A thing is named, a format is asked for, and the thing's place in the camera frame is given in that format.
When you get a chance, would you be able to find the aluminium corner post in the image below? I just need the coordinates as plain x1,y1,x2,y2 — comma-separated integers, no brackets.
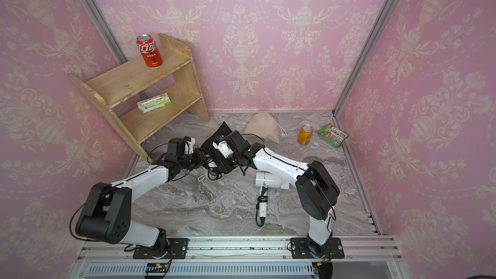
80,0,127,65
333,0,399,118

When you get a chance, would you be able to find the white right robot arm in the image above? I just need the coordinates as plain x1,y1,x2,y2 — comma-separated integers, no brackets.
213,131,340,258

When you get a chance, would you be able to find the green white box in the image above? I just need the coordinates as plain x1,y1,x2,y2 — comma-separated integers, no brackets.
137,93,172,113

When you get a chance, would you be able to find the green snack packet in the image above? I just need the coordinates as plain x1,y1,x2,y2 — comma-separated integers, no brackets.
318,123,349,148

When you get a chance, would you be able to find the red cola can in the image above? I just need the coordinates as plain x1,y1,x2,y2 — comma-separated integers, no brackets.
136,34,163,68

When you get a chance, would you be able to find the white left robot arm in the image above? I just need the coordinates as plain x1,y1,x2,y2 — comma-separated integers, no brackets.
71,137,207,258

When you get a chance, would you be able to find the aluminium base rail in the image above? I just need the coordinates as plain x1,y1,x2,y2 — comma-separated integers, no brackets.
70,235,409,278

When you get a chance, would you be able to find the beige hair dryer bag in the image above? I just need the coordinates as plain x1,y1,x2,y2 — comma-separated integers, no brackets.
242,111,288,143

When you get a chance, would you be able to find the right aluminium corner post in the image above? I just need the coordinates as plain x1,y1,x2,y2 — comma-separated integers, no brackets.
333,0,399,118

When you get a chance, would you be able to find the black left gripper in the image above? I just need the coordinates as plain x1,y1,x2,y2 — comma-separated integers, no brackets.
178,147,214,171

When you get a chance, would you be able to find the black drawstring bag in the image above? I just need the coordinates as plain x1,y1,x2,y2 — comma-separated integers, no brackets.
200,122,238,174

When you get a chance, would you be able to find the white hair dryer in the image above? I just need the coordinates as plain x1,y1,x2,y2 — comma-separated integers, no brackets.
255,171,289,227
206,160,223,181

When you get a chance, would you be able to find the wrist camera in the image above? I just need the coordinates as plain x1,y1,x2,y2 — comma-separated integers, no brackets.
213,135,233,158
184,136,196,155

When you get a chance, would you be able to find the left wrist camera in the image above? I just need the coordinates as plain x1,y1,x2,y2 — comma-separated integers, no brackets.
184,136,196,155

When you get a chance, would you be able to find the orange soda can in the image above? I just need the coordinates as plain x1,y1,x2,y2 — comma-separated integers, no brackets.
298,124,313,145

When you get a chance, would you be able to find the left aluminium corner post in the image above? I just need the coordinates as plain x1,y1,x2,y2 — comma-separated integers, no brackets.
80,0,127,65

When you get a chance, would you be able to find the wooden two-tier shelf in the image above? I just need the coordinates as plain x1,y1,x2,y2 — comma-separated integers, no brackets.
70,34,209,160

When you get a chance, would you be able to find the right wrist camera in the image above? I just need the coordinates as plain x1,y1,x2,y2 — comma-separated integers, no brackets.
213,135,233,158

